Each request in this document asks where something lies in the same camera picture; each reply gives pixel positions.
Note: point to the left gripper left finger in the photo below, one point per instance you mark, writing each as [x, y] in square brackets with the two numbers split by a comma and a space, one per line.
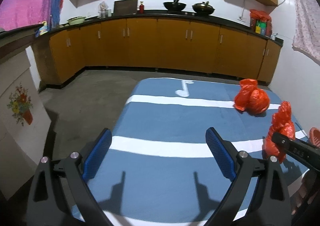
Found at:
[47, 203]

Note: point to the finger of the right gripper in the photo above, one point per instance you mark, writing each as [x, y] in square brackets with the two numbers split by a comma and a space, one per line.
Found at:
[306, 154]

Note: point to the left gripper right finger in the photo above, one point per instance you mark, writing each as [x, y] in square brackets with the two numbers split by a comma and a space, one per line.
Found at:
[270, 203]

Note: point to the red plastic bag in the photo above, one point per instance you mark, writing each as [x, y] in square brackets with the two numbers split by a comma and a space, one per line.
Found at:
[251, 98]
[281, 123]

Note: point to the lower orange kitchen cabinets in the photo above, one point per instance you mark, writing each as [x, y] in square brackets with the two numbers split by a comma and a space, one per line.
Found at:
[157, 42]

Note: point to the red plastic waste basket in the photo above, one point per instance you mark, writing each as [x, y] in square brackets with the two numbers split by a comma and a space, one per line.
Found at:
[314, 136]

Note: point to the white cabinet with flower picture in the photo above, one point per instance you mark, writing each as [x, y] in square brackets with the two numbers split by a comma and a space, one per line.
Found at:
[24, 124]

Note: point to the pink floral hanging cloth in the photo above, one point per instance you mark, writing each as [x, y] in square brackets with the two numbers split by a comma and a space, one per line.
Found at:
[306, 38]

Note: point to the white cup on counter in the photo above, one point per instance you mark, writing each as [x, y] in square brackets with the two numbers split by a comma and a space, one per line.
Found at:
[273, 36]

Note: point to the red bag of groceries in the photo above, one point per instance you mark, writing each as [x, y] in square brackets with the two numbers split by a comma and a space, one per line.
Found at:
[261, 22]

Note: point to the green pot on counter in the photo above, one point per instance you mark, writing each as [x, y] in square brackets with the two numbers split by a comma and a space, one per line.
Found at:
[76, 20]

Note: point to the black wok with lid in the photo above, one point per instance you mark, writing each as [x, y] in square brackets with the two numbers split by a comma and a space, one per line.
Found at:
[203, 8]

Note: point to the clear jar on counter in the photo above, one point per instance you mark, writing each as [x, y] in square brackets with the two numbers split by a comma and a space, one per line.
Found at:
[104, 10]

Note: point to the dark cutting board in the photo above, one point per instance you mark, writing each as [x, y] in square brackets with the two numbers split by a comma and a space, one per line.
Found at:
[125, 7]

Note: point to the purple blue hanging cloth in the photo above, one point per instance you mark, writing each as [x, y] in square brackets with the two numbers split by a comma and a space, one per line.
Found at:
[19, 13]

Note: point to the black wok left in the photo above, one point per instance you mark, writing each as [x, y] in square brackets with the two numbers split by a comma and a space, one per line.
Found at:
[174, 6]

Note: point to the red bottle on counter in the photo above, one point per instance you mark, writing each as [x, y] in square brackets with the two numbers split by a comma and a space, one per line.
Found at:
[141, 7]

